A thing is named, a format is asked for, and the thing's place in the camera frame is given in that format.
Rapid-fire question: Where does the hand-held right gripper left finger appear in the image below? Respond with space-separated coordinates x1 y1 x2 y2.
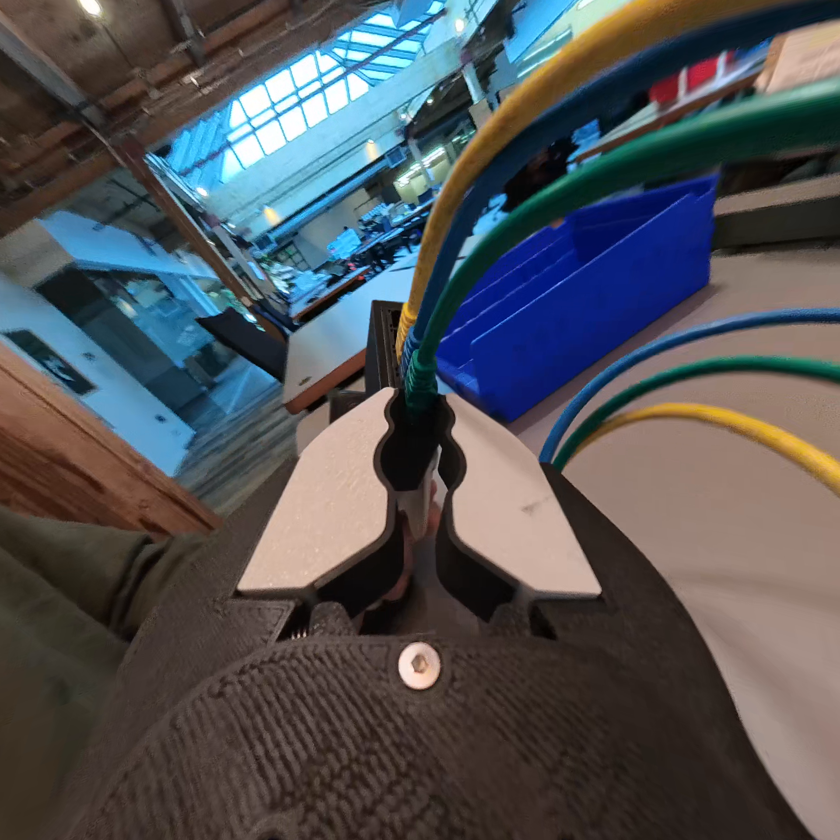
235 387 414 621

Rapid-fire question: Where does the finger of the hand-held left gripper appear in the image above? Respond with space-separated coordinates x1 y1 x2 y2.
397 462 439 526

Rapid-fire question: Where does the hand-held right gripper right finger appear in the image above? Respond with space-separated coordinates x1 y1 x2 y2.
434 394 604 623

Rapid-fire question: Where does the black ethernet port block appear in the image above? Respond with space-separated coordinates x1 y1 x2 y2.
365 300 439 493

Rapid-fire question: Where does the yellow ethernet cable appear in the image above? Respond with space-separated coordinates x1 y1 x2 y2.
395 0 840 496

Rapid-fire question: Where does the blue plastic bin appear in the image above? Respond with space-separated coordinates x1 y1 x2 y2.
434 172 719 424

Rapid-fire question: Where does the blue ethernet cable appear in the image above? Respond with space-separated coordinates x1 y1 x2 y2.
400 0 840 463

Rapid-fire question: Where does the green ethernet cable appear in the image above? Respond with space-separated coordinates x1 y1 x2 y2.
402 75 840 470

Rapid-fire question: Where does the person's left forearm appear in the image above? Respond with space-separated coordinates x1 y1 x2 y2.
0 504 214 644

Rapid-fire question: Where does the person's left hand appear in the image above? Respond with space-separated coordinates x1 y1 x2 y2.
384 482 439 601

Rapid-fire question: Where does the grey desk with wooden edge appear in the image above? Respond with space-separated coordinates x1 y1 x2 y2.
282 249 421 414

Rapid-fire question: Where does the person's olive clothing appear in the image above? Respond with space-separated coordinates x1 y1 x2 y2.
0 591 132 840

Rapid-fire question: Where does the skylight window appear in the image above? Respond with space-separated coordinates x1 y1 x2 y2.
164 0 454 185

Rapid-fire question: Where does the wooden post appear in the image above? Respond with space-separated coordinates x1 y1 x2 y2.
0 341 224 532

